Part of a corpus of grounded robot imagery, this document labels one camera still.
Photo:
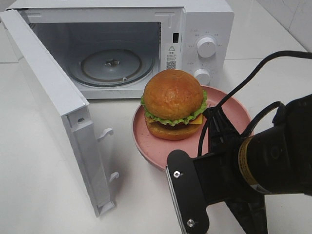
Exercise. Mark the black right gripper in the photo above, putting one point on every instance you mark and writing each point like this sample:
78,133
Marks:
220,178

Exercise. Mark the toy burger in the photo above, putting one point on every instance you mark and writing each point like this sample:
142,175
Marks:
174,102

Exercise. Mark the white microwave door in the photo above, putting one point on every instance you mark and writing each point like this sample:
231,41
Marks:
64,108

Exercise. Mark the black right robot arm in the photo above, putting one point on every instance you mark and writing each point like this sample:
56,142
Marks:
273,155

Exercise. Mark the lower white microwave knob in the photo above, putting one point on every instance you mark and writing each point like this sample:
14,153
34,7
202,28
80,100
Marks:
203,76

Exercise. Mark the white microwave knob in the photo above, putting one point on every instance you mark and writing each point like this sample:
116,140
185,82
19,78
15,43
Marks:
206,47
203,76

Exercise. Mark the upper white microwave knob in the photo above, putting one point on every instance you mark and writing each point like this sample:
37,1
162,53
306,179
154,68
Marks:
206,47

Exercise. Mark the glass microwave turntable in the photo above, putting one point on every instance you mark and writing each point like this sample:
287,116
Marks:
111,67

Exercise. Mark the white microwave oven body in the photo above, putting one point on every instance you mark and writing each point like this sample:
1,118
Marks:
167,30

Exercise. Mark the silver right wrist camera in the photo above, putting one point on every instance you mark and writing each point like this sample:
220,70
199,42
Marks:
186,192

